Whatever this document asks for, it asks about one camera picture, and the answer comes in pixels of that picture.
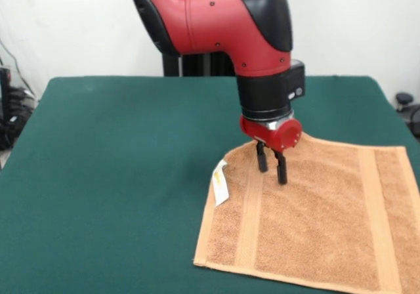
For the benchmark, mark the tan terry towel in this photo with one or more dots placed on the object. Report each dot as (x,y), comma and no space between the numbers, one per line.
(311,215)

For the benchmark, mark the dark green table cloth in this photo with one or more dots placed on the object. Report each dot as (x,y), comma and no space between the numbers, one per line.
(98,176)

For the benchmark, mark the grey office chair base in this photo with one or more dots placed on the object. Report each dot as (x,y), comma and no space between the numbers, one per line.
(405,98)

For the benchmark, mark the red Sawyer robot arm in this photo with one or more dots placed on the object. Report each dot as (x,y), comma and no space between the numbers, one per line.
(213,21)

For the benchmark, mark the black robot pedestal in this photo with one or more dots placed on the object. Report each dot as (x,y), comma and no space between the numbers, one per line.
(197,66)

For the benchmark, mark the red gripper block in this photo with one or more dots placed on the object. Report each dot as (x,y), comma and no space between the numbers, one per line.
(259,131)

